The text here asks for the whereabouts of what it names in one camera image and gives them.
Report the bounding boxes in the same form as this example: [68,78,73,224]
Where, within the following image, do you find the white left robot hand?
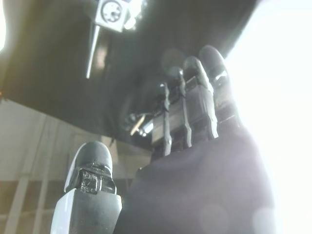
[50,45,290,234]

